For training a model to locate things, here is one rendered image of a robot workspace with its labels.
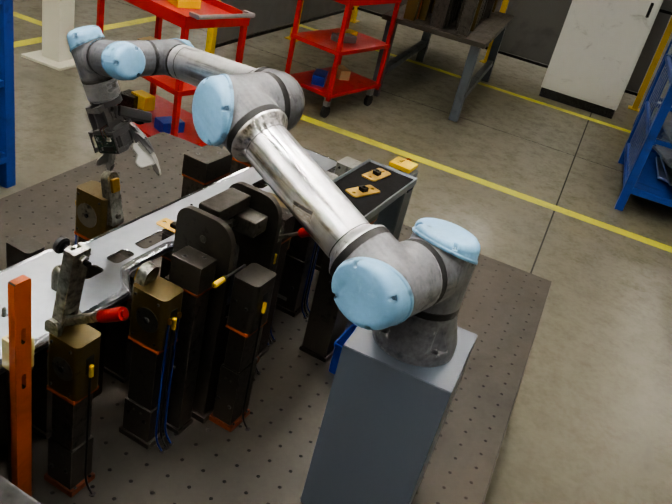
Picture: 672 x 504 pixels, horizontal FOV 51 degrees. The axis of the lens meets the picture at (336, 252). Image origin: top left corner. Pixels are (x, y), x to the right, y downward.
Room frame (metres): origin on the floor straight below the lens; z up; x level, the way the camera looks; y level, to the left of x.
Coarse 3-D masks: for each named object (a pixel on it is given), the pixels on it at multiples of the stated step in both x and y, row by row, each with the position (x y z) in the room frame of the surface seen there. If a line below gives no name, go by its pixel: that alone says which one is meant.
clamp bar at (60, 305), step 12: (60, 240) 0.91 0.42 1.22; (60, 252) 0.91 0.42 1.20; (72, 252) 0.89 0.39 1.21; (84, 252) 0.91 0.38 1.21; (72, 264) 0.89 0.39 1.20; (84, 264) 0.89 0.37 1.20; (60, 276) 0.89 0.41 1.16; (72, 276) 0.89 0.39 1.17; (84, 276) 0.92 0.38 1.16; (60, 288) 0.89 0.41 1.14; (72, 288) 0.90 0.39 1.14; (60, 300) 0.89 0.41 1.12; (72, 300) 0.91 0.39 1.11; (60, 312) 0.89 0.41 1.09; (72, 312) 0.91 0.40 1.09; (60, 324) 0.89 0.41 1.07
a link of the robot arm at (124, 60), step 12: (96, 48) 1.41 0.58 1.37; (108, 48) 1.39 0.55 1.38; (120, 48) 1.38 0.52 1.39; (132, 48) 1.40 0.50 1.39; (144, 48) 1.45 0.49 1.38; (96, 60) 1.40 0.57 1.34; (108, 60) 1.37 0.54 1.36; (120, 60) 1.37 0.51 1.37; (132, 60) 1.39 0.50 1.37; (144, 60) 1.41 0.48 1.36; (96, 72) 1.42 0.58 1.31; (108, 72) 1.38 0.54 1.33; (120, 72) 1.37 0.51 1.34; (132, 72) 1.39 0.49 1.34; (144, 72) 1.44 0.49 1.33
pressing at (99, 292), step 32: (320, 160) 2.00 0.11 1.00; (192, 192) 1.60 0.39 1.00; (128, 224) 1.37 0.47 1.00; (32, 256) 1.16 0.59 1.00; (96, 256) 1.21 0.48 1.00; (0, 288) 1.03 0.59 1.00; (32, 288) 1.06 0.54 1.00; (96, 288) 1.11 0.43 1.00; (128, 288) 1.13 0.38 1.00; (0, 320) 0.95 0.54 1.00; (32, 320) 0.97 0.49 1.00; (0, 352) 0.87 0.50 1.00
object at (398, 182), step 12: (360, 168) 1.63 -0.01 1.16; (372, 168) 1.65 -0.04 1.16; (384, 168) 1.66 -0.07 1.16; (348, 180) 1.54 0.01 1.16; (360, 180) 1.55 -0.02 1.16; (384, 180) 1.59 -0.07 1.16; (396, 180) 1.61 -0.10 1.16; (408, 180) 1.63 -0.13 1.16; (384, 192) 1.52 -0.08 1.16; (360, 204) 1.42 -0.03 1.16; (372, 204) 1.44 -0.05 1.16
